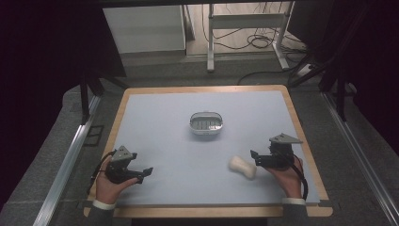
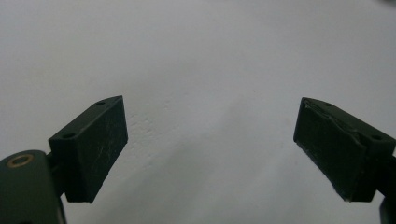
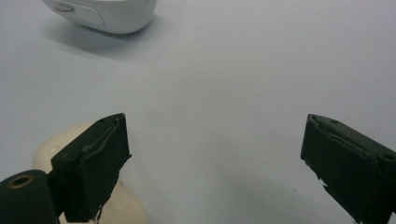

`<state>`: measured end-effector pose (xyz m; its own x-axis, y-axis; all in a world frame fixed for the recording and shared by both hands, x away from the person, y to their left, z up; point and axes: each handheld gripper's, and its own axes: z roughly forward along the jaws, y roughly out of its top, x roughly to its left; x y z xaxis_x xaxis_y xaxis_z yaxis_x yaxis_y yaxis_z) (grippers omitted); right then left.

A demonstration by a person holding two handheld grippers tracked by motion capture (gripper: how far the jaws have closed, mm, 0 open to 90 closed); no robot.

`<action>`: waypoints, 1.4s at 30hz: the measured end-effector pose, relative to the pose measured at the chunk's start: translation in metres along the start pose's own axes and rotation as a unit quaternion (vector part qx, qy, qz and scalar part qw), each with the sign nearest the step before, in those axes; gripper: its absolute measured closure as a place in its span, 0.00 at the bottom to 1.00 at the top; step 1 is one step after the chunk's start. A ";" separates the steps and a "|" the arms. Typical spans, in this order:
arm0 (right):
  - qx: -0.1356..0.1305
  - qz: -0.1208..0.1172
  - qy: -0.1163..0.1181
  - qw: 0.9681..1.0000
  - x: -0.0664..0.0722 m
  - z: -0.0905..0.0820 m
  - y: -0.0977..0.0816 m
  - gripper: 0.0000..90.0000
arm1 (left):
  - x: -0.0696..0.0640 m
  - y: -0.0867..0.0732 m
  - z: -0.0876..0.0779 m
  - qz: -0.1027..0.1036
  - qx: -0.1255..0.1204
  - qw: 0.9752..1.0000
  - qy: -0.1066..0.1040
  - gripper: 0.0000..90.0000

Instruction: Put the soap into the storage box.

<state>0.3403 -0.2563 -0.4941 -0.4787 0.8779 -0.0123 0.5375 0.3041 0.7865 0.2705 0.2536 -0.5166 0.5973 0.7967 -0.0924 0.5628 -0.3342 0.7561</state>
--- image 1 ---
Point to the person's left hand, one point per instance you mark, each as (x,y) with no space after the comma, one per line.
(108,188)

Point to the white cabinet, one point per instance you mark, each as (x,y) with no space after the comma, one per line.
(144,28)

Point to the black stand leg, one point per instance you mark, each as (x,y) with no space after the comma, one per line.
(84,100)

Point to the white soap bar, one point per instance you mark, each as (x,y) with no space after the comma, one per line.
(242,167)

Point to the aluminium rail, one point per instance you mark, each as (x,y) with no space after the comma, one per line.
(67,166)
(360,153)

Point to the white soap dish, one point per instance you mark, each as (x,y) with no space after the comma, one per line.
(206,123)

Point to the white power strip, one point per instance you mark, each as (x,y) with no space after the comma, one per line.
(305,70)

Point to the light blue table mat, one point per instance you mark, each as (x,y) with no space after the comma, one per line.
(175,150)

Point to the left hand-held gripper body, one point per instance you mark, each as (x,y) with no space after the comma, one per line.
(120,161)

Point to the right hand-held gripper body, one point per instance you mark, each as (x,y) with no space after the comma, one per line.
(278,155)

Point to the person's right hand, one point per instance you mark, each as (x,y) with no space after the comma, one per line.
(289,183)

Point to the white metal stand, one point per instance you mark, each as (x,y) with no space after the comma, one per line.
(247,21)

